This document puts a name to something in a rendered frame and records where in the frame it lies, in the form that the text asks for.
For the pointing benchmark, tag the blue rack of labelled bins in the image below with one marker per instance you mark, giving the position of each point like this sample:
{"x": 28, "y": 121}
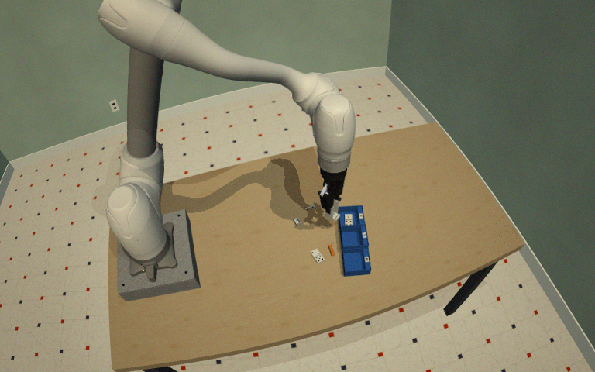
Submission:
{"x": 354, "y": 243}

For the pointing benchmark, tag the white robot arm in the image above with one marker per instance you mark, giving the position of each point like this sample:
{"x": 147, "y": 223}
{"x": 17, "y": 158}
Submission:
{"x": 156, "y": 32}

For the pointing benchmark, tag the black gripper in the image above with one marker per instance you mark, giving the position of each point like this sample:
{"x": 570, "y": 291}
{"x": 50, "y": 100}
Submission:
{"x": 331, "y": 180}

